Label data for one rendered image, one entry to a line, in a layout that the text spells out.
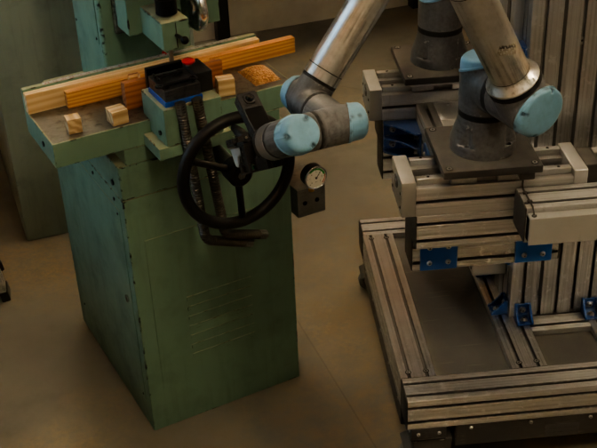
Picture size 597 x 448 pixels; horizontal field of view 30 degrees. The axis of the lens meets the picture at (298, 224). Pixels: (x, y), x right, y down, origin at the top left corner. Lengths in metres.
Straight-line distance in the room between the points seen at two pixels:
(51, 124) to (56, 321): 1.04
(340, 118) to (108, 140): 0.64
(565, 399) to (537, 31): 0.90
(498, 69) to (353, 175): 1.89
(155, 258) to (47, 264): 1.08
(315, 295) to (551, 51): 1.22
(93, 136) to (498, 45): 0.91
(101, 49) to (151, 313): 0.67
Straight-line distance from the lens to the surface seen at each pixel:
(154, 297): 2.79
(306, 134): 2.06
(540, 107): 2.34
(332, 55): 2.21
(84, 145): 2.53
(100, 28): 2.83
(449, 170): 2.47
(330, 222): 3.83
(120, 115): 2.54
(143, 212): 2.66
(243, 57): 2.79
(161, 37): 2.64
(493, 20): 2.21
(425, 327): 3.00
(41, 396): 3.22
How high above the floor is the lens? 2.02
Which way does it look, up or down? 32 degrees down
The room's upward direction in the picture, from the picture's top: 3 degrees counter-clockwise
